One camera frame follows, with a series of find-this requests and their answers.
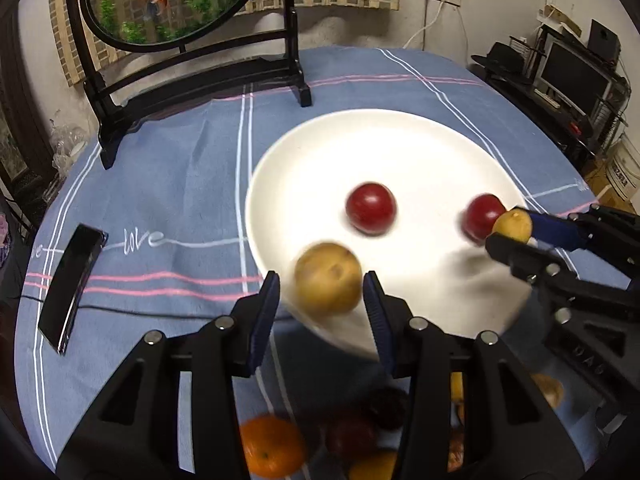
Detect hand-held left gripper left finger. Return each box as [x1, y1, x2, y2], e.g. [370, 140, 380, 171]
[56, 270, 282, 480]

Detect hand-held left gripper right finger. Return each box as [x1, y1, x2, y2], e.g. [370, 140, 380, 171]
[363, 270, 586, 480]

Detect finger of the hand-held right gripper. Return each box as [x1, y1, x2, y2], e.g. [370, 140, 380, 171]
[486, 232, 626, 326]
[515, 205, 640, 286]

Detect pale yellow round pear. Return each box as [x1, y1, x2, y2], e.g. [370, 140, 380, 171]
[492, 209, 533, 243]

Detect red plum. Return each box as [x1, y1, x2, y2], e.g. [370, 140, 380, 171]
[461, 193, 507, 241]
[345, 182, 398, 236]

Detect tan onion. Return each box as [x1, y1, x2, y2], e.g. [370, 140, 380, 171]
[530, 374, 565, 408]

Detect brown round sapodilla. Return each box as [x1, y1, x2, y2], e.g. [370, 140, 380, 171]
[294, 242, 364, 317]

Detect dark purple plum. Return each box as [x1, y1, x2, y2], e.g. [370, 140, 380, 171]
[367, 387, 408, 431]

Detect red tomato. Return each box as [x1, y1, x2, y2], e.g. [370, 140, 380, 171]
[325, 417, 378, 456]

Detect large orange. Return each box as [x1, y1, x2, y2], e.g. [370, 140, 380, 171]
[240, 414, 307, 478]

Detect dark brown mangosteen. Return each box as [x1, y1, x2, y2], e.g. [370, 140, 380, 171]
[447, 430, 466, 473]

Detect white plate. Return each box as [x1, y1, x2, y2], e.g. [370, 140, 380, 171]
[245, 108, 541, 361]

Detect white bucket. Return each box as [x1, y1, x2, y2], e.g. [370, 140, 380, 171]
[605, 135, 640, 201]

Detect black desk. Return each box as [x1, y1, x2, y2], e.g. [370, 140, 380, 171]
[472, 65, 631, 171]

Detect computer monitor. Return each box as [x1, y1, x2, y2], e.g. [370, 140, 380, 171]
[540, 40, 613, 111]

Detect blue striped tablecloth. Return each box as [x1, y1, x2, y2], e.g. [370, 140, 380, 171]
[14, 46, 601, 480]

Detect black smartphone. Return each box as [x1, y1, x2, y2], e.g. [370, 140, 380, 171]
[37, 225, 110, 356]

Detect black speaker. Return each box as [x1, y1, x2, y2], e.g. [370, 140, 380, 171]
[587, 19, 622, 58]

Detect flat cardboard box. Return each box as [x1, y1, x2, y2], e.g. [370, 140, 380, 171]
[542, 5, 583, 36]

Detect clear plastic bags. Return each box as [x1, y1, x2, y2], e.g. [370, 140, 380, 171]
[50, 120, 88, 181]

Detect dark wooden framed picture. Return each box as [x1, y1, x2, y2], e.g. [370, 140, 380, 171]
[0, 10, 56, 221]

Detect round goldfish screen black stand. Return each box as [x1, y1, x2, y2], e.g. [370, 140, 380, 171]
[70, 0, 313, 170]

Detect thin black cable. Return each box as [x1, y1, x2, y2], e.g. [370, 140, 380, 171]
[20, 294, 291, 320]

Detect white cable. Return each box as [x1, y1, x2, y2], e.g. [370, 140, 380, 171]
[402, 0, 445, 48]

